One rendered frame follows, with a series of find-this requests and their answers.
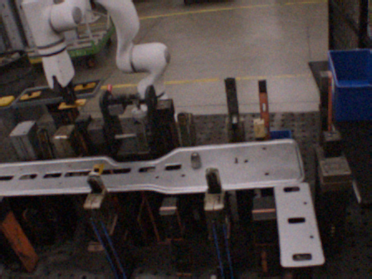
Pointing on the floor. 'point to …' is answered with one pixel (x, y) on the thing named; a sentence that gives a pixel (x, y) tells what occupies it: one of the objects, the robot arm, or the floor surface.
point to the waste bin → (18, 80)
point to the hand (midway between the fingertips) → (70, 97)
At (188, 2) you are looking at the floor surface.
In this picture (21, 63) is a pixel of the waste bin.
